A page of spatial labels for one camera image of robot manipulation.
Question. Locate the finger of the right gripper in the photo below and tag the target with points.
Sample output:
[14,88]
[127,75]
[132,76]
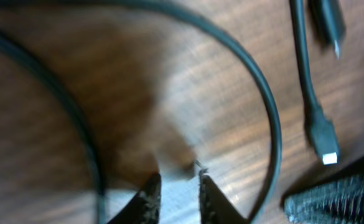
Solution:
[337,202]

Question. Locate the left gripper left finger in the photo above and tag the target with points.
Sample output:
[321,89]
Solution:
[144,207]

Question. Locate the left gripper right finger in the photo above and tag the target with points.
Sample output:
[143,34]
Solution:
[214,206]

